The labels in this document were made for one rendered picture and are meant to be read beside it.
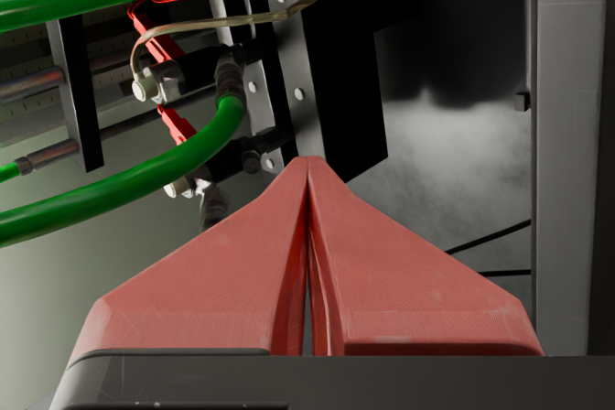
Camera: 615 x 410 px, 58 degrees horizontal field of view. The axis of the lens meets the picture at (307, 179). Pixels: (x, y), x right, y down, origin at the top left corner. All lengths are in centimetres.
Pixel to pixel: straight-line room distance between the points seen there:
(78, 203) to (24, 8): 8
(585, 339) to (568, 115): 17
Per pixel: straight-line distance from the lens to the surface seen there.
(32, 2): 24
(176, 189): 44
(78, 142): 61
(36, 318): 76
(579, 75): 36
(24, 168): 61
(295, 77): 47
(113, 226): 76
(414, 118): 60
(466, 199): 60
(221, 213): 37
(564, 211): 40
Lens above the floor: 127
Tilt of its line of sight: 34 degrees down
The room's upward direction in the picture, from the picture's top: 120 degrees counter-clockwise
